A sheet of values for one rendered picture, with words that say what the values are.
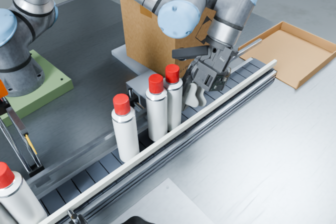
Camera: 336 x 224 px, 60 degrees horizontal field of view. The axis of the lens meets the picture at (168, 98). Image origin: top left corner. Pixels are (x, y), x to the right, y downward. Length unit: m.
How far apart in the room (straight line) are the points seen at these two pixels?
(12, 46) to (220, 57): 0.58
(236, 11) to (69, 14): 0.97
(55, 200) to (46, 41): 0.76
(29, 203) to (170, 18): 0.44
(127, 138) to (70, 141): 0.27
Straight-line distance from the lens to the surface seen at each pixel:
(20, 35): 0.96
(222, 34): 0.70
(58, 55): 1.23
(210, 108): 0.83
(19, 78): 1.00
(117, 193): 0.74
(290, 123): 0.97
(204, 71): 0.71
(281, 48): 1.27
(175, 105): 0.73
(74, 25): 1.40
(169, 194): 0.71
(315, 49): 1.31
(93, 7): 1.54
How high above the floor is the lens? 1.51
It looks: 44 degrees down
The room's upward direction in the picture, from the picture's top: straight up
